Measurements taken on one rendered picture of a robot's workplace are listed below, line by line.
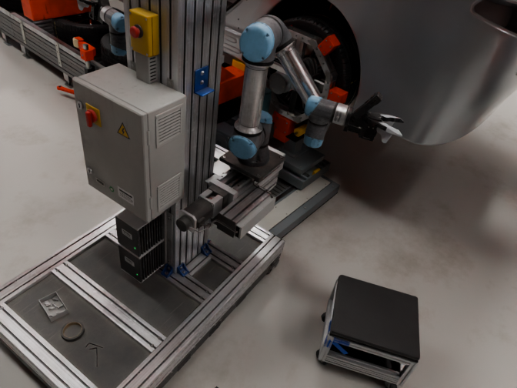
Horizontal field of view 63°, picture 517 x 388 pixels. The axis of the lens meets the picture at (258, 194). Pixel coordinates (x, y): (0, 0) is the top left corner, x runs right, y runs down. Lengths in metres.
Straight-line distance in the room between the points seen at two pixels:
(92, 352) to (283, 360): 0.89
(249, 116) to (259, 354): 1.19
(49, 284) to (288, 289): 1.24
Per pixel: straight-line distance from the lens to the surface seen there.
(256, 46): 1.50
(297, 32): 2.61
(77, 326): 2.09
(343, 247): 2.81
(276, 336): 2.29
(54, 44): 4.27
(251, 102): 1.61
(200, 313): 2.05
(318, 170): 3.08
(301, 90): 1.68
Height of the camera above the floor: 1.93
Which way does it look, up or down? 40 degrees down
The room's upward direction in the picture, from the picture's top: 10 degrees clockwise
